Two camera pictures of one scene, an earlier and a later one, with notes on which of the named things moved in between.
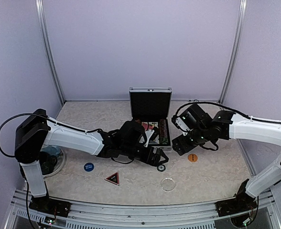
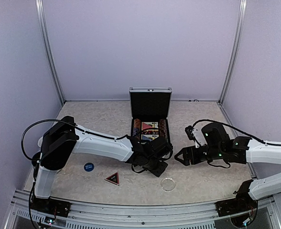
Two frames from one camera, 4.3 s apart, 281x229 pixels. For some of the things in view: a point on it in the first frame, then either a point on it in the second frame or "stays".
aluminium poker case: (153, 105) stays
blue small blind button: (89, 167) stays
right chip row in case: (163, 135) stays
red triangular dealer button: (113, 178) stays
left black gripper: (147, 159) to (159, 171)
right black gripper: (179, 149) to (187, 151)
